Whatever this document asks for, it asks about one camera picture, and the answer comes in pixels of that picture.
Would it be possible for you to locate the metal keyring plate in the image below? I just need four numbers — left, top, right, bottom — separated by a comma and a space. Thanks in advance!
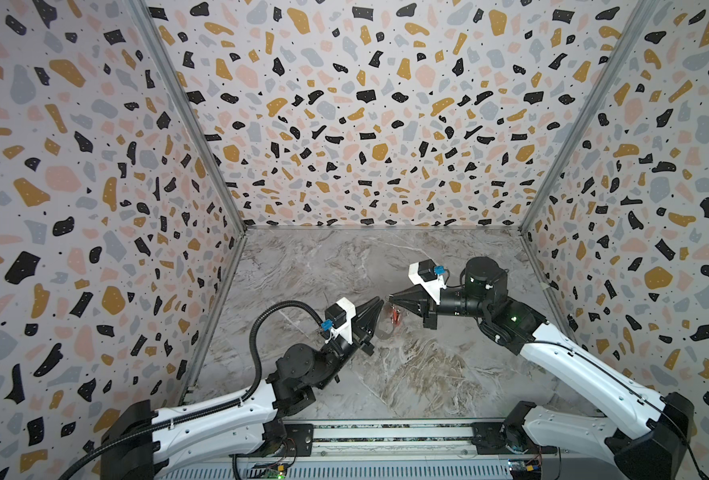
385, 297, 402, 327

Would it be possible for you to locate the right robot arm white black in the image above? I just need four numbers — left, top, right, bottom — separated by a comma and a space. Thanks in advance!
389, 257, 695, 479

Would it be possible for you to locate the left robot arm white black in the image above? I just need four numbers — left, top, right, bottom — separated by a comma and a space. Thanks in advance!
98, 297, 385, 479

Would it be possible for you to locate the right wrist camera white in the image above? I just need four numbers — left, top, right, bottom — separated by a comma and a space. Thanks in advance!
409, 259, 447, 304

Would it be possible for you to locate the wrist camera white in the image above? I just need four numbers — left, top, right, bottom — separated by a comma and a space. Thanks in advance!
409, 259, 447, 304
320, 297, 357, 344

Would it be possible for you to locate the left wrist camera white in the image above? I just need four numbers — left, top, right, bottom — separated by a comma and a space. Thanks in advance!
320, 297, 357, 344

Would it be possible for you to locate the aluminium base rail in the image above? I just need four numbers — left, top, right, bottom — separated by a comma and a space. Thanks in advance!
284, 419, 558, 462

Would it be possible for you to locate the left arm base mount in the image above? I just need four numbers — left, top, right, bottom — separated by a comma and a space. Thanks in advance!
238, 420, 314, 457

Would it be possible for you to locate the left black corrugated cable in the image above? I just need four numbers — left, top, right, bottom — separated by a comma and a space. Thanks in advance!
56, 300, 326, 480

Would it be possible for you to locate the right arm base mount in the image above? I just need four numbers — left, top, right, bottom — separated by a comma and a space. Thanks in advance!
471, 401, 558, 455

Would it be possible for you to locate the perforated cable tray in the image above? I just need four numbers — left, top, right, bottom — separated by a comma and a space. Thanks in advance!
155, 461, 515, 480

